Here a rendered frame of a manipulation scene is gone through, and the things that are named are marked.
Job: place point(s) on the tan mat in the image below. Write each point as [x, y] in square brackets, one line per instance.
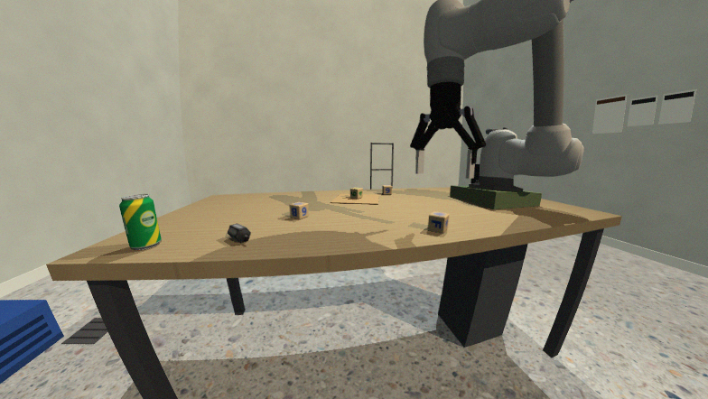
[346, 199]

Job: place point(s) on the green drink can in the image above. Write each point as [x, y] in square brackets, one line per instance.
[140, 221]

